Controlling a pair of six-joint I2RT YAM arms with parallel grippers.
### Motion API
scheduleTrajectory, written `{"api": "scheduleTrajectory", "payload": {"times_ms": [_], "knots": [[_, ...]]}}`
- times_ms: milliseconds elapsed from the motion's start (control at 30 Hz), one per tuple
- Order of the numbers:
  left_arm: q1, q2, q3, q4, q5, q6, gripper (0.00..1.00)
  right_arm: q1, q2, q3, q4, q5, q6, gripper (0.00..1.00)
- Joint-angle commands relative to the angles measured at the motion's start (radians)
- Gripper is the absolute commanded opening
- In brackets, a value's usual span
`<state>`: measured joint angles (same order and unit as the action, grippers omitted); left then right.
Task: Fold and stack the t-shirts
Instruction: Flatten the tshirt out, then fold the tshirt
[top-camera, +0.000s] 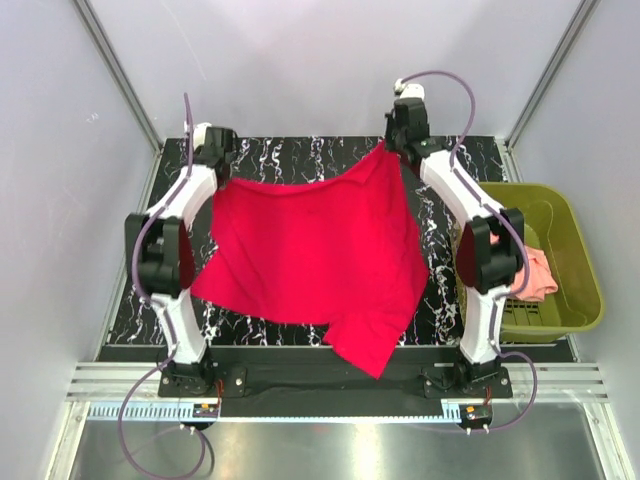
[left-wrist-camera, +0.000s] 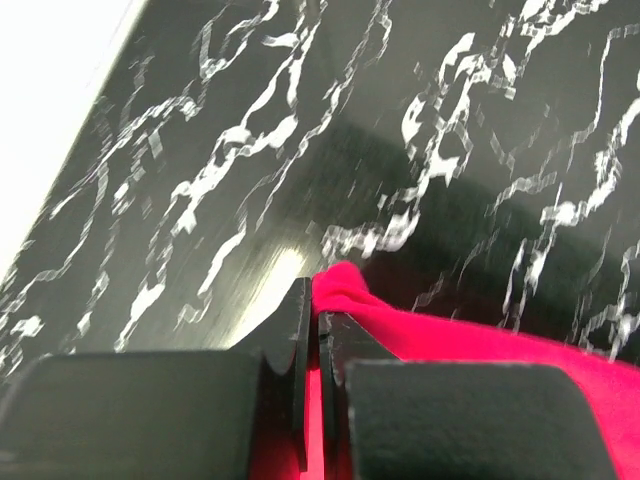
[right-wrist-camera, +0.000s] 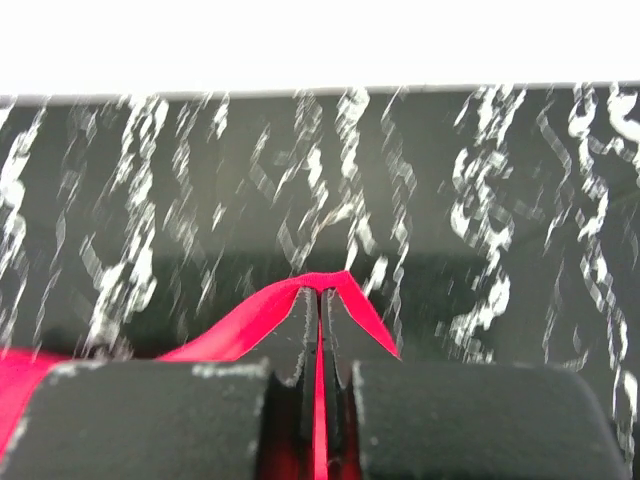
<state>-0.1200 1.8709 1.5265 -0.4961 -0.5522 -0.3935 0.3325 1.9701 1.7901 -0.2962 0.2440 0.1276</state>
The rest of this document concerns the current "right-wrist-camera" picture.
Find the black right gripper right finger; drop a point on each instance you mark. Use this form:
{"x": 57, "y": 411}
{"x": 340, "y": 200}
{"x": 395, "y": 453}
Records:
{"x": 407, "y": 419}

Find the red t shirt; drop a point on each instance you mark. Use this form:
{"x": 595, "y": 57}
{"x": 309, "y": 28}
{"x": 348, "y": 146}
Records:
{"x": 251, "y": 321}

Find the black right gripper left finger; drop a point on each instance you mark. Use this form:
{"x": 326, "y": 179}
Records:
{"x": 247, "y": 419}

